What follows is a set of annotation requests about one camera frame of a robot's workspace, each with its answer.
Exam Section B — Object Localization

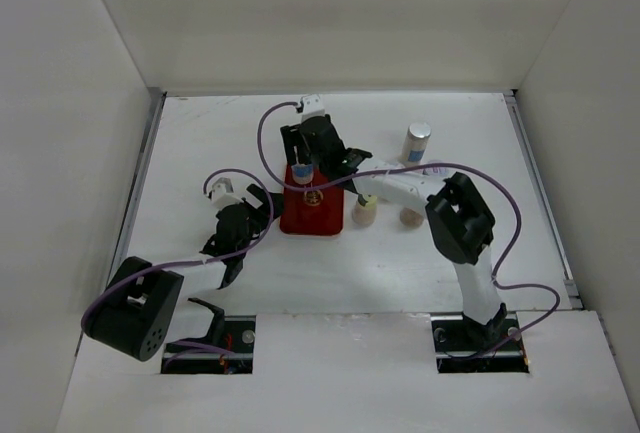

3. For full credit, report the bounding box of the tall bottle grey cap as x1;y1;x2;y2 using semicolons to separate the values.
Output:
291;163;314;186

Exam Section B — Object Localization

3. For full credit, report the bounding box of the yellow cap spice bottle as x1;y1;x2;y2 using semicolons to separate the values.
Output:
351;194;377;227

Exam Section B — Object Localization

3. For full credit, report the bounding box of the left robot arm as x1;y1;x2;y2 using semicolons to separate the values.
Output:
81;178;284;362

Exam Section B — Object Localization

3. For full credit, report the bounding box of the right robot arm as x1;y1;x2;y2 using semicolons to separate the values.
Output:
280;114;506;349

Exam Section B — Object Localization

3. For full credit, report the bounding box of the red lacquer tray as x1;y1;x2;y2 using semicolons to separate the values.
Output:
279;186;344;236

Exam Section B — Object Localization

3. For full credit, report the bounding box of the tall bottle silver cap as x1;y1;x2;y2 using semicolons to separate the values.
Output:
400;122;432;167

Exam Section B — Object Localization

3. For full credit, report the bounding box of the pink cap spice bottle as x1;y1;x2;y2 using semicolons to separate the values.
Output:
399;208;425;228

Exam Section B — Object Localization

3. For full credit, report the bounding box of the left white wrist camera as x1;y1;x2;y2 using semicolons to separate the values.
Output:
204;177;243;209

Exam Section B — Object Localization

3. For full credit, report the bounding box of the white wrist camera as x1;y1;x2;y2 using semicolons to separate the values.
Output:
296;94;325;122
204;177;243;209

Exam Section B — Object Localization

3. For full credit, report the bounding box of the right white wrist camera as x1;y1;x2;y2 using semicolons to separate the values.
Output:
296;94;325;122

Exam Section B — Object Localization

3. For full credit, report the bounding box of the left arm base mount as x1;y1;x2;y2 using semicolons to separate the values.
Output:
160;297;257;376

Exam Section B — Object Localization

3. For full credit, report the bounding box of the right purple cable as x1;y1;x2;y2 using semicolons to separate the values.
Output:
257;98;561;359

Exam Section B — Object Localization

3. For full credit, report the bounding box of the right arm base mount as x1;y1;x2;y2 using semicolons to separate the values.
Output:
431;315;529;374

